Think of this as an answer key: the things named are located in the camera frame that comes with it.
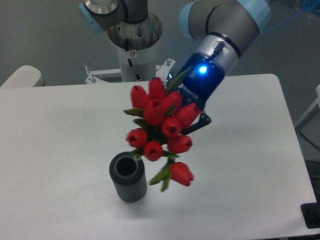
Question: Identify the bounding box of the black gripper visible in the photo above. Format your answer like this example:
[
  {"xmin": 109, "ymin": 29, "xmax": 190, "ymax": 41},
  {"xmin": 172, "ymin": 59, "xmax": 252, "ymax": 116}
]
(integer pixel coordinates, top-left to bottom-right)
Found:
[{"xmin": 166, "ymin": 52, "xmax": 225, "ymax": 135}]

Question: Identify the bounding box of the red tulip bouquet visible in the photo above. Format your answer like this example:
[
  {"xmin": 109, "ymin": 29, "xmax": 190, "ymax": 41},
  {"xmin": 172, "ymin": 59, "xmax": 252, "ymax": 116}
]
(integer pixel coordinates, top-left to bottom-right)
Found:
[{"xmin": 124, "ymin": 69, "xmax": 201, "ymax": 192}]

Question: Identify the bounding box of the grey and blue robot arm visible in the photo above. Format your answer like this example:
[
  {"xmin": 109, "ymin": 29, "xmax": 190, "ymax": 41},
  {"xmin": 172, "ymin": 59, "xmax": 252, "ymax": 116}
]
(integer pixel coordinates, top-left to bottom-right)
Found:
[{"xmin": 78, "ymin": 0, "xmax": 271, "ymax": 109}]

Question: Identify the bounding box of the grey ribbed vase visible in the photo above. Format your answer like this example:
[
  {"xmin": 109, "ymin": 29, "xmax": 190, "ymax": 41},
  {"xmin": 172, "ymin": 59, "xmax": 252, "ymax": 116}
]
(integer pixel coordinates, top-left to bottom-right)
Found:
[{"xmin": 109, "ymin": 151, "xmax": 147, "ymax": 203}]

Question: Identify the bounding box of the white furniture at right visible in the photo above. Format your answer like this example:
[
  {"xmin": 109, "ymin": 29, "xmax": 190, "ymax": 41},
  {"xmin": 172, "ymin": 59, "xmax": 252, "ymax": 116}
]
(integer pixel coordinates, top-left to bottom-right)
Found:
[{"xmin": 294, "ymin": 85, "xmax": 320, "ymax": 133}]

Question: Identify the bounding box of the black device at table edge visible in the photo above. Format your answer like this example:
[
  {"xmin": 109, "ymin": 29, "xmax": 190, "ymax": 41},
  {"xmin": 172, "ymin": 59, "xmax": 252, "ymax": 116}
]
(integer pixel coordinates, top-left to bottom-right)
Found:
[{"xmin": 300, "ymin": 202, "xmax": 320, "ymax": 229}]

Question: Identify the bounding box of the beige chair armrest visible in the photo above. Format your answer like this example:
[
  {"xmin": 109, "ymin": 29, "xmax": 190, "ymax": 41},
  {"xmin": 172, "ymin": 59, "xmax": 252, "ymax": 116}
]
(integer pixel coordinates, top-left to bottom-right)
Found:
[{"xmin": 0, "ymin": 65, "xmax": 46, "ymax": 90}]

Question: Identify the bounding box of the black cable on pedestal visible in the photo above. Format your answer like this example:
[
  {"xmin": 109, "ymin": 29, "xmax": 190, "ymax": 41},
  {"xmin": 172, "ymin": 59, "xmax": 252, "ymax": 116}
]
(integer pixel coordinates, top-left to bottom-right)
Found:
[{"xmin": 126, "ymin": 57, "xmax": 142, "ymax": 82}]

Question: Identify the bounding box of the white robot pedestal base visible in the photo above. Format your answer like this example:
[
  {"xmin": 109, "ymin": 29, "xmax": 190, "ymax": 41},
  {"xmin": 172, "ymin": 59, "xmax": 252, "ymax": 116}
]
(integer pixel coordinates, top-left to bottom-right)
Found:
[{"xmin": 85, "ymin": 47, "xmax": 176, "ymax": 84}]

